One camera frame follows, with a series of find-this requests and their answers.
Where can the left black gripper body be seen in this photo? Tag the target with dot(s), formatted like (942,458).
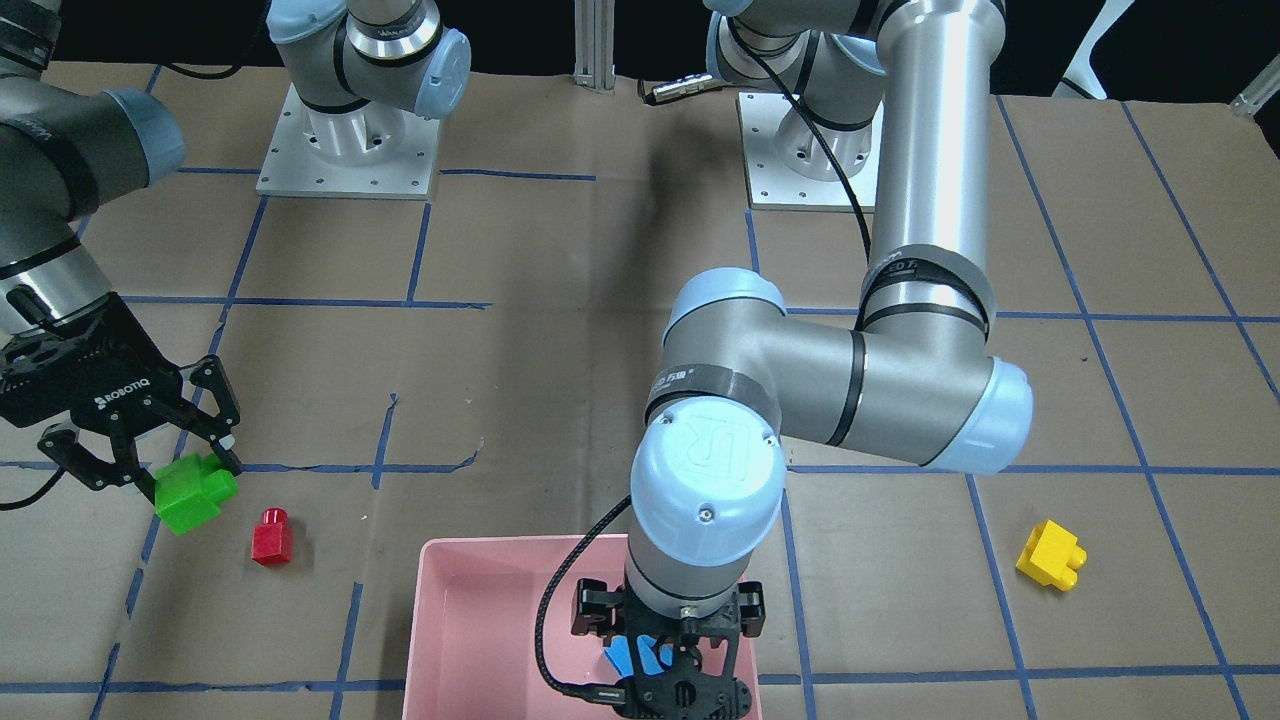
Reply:
(591,606)

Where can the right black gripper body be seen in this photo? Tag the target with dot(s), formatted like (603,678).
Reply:
(112,397)

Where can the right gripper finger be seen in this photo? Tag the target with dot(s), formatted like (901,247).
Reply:
(60,442)
(216,413)

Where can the blue toy block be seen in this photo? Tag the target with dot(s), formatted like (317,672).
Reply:
(622,652)

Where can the green toy block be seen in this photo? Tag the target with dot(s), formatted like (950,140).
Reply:
(190,491)

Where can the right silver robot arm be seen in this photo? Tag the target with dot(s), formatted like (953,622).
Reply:
(65,155)

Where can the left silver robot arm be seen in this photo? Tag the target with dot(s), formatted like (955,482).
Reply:
(910,379)

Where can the pink plastic box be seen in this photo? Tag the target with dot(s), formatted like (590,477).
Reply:
(472,641)

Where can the red toy block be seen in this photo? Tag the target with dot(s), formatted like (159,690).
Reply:
(272,539)

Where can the brown paper table cover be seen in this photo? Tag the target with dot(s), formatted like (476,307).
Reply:
(476,365)

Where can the yellow toy block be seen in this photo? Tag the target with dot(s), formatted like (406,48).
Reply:
(1052,556)

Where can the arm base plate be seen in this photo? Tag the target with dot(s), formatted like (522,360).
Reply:
(375,152)
(788,170)

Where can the aluminium frame post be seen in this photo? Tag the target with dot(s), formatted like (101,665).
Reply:
(593,38)

